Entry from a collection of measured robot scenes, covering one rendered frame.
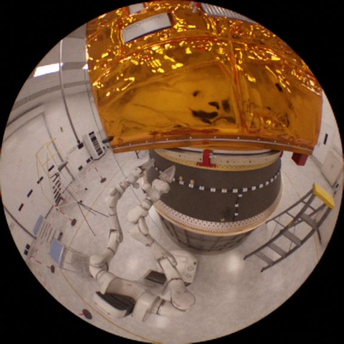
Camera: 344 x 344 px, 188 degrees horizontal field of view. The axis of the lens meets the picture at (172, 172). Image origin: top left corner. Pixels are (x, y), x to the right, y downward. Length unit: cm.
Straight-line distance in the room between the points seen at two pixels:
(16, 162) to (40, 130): 215
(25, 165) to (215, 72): 732
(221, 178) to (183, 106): 50
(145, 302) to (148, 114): 89
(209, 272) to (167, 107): 217
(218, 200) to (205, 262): 146
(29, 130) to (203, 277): 847
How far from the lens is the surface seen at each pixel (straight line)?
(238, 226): 96
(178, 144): 70
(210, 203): 80
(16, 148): 735
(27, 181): 715
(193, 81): 60
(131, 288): 63
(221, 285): 214
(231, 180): 75
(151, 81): 64
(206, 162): 64
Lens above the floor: 204
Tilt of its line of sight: 37 degrees down
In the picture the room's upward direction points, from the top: 13 degrees counter-clockwise
